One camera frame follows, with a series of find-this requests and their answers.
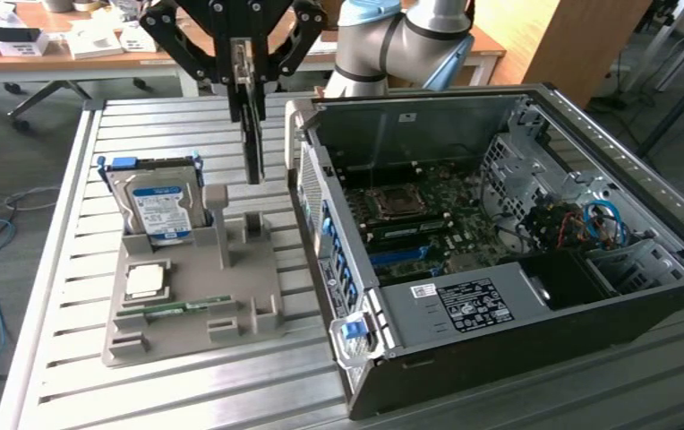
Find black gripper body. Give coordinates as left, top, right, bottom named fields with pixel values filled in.
left=226, top=0, right=256, bottom=41

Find black graphics card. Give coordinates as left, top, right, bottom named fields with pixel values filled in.
left=228, top=38, right=268, bottom=186

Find white paper stack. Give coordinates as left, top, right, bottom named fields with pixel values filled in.
left=303, top=26, right=340, bottom=56

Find small white printed box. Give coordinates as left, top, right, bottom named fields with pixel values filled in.
left=119, top=25, right=162, bottom=55

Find flat white box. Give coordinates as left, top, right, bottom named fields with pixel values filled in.
left=64, top=20, right=126, bottom=61

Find wooden desk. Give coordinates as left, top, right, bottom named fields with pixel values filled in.
left=0, top=0, right=507, bottom=98

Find black chair base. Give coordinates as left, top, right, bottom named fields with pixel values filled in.
left=5, top=80, right=94, bottom=132

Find cardboard box with white label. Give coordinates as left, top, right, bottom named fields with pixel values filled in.
left=0, top=27, right=51, bottom=58

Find CPU socket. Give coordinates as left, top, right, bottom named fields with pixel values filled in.
left=362, top=185, right=430, bottom=220

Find wooden cabinet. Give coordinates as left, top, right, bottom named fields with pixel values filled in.
left=473, top=0, right=657, bottom=108

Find installed green RAM stick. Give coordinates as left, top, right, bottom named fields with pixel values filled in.
left=374, top=222, right=443, bottom=239

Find grey parts rack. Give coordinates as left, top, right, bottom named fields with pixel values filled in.
left=99, top=183, right=288, bottom=369

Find blue expansion slot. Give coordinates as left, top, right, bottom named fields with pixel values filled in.
left=370, top=246, right=430, bottom=266

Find silver CPU chip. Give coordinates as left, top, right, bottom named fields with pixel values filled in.
left=124, top=263, right=166, bottom=298

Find green motherboard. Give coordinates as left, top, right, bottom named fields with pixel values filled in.
left=340, top=163, right=535, bottom=288

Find blue case latch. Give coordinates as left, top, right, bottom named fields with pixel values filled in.
left=340, top=315, right=368, bottom=340

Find grey power supply unit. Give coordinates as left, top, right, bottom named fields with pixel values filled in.
left=376, top=262, right=553, bottom=348

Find open black PC case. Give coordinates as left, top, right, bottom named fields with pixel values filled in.
left=283, top=82, right=684, bottom=421

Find hard disk with blue bracket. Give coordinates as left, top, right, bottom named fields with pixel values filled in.
left=95, top=150, right=207, bottom=246

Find grey floor cable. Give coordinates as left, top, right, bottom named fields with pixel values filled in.
left=0, top=185, right=60, bottom=212

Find orange wire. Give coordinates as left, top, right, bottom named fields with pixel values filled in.
left=558, top=210, right=589, bottom=248

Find blue wire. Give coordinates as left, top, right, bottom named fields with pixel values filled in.
left=579, top=201, right=631, bottom=250

